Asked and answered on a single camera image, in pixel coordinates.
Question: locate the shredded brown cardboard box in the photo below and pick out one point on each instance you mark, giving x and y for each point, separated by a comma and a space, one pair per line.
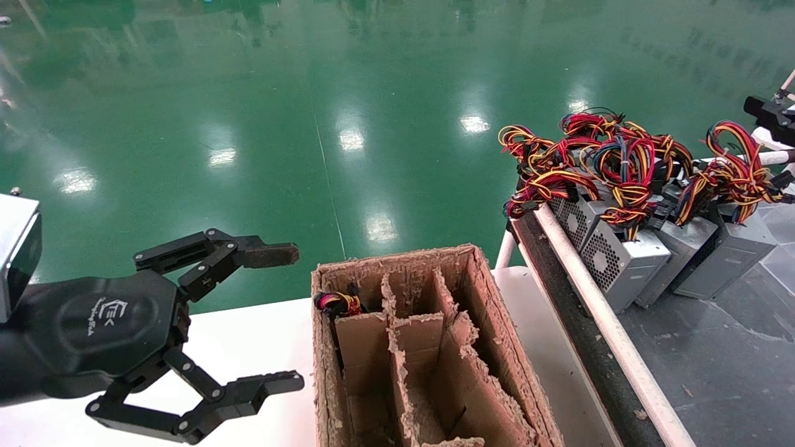
497, 347

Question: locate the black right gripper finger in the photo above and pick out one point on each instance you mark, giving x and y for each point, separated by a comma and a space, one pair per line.
776, 121

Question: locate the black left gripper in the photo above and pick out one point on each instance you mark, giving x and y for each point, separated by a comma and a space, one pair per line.
102, 323

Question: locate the cross cardboard divider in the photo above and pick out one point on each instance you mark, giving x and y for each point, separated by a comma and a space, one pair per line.
363, 347

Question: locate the white panel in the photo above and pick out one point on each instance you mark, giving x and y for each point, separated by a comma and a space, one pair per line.
770, 141

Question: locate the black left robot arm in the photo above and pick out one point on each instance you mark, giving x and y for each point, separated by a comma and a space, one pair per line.
18, 372

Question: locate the white crossbar pipe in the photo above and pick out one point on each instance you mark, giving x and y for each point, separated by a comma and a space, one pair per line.
779, 157

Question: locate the long white rail pipe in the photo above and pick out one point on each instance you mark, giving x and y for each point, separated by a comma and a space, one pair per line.
612, 329

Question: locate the thin white pipe with clamp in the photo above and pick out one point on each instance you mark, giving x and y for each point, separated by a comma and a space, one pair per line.
789, 81

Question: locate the short white pipe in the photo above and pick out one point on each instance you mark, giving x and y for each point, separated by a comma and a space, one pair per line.
506, 248

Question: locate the long cardboard divider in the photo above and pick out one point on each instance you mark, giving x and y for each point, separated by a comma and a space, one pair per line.
472, 397
391, 304

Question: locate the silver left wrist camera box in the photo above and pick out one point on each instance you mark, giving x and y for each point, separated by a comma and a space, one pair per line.
15, 254

